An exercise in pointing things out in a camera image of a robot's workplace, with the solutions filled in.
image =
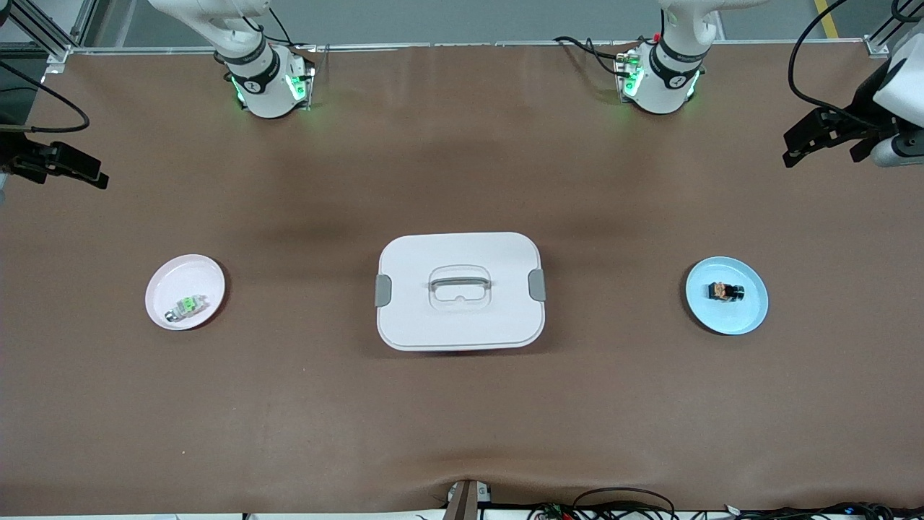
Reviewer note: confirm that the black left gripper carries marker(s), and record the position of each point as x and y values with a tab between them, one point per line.
866	98

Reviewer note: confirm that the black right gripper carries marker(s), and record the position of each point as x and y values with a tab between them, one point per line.
16	157

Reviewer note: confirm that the orange and black switch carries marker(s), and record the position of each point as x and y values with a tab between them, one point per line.
724	292

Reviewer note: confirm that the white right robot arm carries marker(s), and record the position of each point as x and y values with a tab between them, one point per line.
263	94

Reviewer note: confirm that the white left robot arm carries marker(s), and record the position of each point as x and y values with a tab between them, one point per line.
660	90

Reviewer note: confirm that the pink round plate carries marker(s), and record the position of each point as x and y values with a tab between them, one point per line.
177	278

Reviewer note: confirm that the light blue round plate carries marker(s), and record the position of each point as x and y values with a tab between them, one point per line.
729	318

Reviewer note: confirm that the white lidded box, grey latches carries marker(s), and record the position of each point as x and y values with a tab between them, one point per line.
462	325

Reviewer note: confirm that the brown table mat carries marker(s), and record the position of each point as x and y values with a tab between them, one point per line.
462	419

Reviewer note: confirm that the green switch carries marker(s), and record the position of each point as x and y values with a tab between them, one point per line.
188	307

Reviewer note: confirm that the brown camera mount bracket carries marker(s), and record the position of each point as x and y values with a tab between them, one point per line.
465	502

